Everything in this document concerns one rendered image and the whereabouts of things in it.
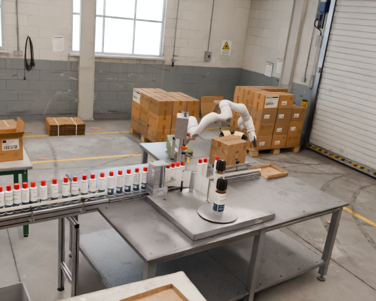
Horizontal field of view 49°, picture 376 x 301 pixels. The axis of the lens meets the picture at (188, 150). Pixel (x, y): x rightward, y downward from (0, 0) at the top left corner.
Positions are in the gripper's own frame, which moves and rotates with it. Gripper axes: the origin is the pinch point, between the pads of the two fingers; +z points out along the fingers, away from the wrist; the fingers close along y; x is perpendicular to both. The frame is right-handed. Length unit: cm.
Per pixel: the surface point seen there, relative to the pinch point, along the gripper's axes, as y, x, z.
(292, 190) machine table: 48, 7, 54
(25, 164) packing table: 8, -230, -31
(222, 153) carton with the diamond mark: 16.9, -41.7, 1.7
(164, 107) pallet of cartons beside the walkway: -254, -47, -119
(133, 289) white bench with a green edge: 175, -154, 79
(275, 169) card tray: 0.9, 14.7, 30.5
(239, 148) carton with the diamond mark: 15.2, -22.8, 0.6
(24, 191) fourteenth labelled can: 121, -212, 6
